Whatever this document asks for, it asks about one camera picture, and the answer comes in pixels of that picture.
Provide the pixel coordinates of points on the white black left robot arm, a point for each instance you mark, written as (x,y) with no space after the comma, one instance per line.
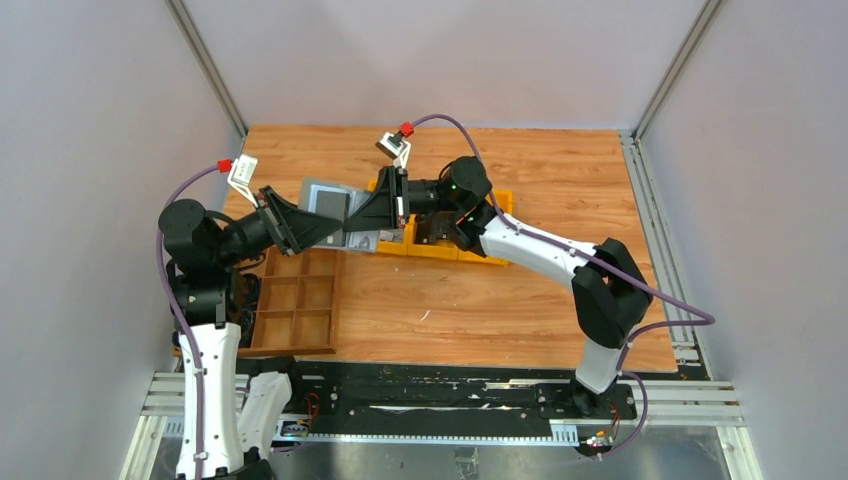
(221,440)

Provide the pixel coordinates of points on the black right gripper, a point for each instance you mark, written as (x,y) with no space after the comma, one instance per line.
(388,207)

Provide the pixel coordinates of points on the yellow bin with black cards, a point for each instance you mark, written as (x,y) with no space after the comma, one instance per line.
(443,250)

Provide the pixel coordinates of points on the yellow bin with silver cards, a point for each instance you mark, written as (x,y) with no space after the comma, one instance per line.
(391,246)

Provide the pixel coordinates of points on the wooden compartment tray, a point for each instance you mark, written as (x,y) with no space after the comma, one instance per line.
(299,305)

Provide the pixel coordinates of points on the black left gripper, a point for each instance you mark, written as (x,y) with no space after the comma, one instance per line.
(300,228)

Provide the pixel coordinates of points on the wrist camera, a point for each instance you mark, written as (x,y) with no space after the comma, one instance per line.
(396,147)
(240,176)

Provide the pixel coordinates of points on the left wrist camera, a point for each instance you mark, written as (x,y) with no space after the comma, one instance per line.
(240,176)

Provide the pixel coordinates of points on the dark rolled belts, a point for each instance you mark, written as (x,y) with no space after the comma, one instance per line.
(248,311)

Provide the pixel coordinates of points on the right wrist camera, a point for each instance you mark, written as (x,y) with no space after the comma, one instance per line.
(396,147)

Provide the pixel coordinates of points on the black VIP card stack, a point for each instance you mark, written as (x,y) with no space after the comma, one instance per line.
(431,229)

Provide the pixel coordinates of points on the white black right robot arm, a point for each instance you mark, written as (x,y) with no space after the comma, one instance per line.
(604,280)

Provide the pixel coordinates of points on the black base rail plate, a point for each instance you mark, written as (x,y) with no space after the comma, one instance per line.
(406,400)

